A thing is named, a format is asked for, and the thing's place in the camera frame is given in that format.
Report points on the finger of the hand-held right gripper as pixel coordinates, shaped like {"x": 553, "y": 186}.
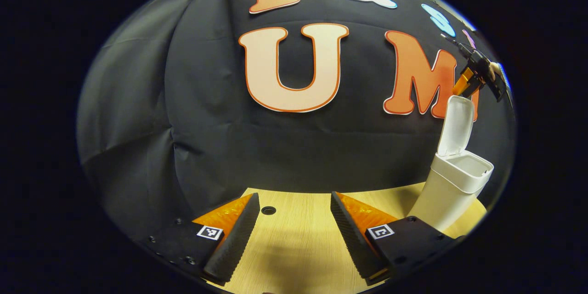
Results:
{"x": 466, "y": 81}

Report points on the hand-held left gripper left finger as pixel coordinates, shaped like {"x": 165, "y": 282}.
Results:
{"x": 234, "y": 243}

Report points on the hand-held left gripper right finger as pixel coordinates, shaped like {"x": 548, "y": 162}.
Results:
{"x": 351, "y": 239}

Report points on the white desktop garbage bin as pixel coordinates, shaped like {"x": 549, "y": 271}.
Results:
{"x": 452, "y": 179}

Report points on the wooden desktop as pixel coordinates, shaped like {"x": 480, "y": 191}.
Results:
{"x": 298, "y": 239}

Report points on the black backdrop cloth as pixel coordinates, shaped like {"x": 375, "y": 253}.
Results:
{"x": 220, "y": 138}

